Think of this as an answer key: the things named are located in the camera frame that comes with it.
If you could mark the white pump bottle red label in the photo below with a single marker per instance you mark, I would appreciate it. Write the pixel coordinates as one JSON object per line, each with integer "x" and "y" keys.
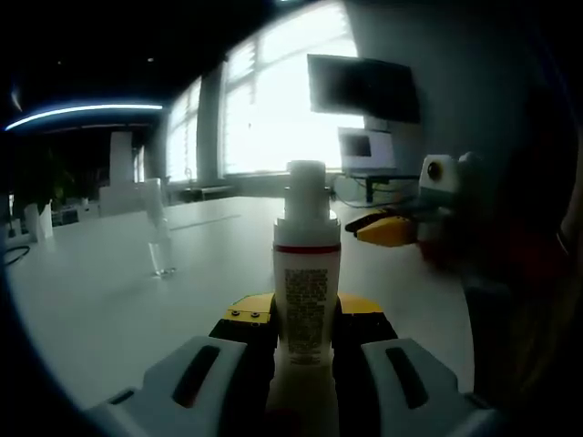
{"x": 307, "y": 282}

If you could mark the black wall monitor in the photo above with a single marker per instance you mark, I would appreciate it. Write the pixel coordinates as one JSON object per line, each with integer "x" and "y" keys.
{"x": 364, "y": 88}

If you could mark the green leafy plant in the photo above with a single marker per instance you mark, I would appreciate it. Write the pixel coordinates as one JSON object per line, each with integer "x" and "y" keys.
{"x": 45, "y": 182}

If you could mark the white low cabinet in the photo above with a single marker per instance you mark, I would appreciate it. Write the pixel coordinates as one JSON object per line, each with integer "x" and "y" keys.
{"x": 123, "y": 198}

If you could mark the open laptop on stand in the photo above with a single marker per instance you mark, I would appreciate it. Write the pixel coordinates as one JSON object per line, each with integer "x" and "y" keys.
{"x": 366, "y": 150}

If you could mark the clear glass pump bottle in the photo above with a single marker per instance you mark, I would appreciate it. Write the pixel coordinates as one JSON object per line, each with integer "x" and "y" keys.
{"x": 160, "y": 248}

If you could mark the short ceiling light strip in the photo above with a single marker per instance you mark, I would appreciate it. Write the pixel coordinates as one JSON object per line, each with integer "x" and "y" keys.
{"x": 82, "y": 113}

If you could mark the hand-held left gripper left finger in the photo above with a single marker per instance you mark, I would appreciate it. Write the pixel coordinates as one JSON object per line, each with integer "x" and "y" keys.
{"x": 209, "y": 382}

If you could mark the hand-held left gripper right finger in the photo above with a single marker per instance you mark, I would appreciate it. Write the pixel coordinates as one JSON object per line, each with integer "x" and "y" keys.
{"x": 391, "y": 391}

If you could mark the white square pillar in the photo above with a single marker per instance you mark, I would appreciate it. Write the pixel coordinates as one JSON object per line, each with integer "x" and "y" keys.
{"x": 120, "y": 157}

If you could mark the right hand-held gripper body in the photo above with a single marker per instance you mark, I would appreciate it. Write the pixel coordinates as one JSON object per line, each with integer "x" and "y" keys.
{"x": 448, "y": 179}

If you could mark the small clear pump cover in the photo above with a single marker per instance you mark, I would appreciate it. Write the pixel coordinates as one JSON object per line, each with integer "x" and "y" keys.
{"x": 155, "y": 196}

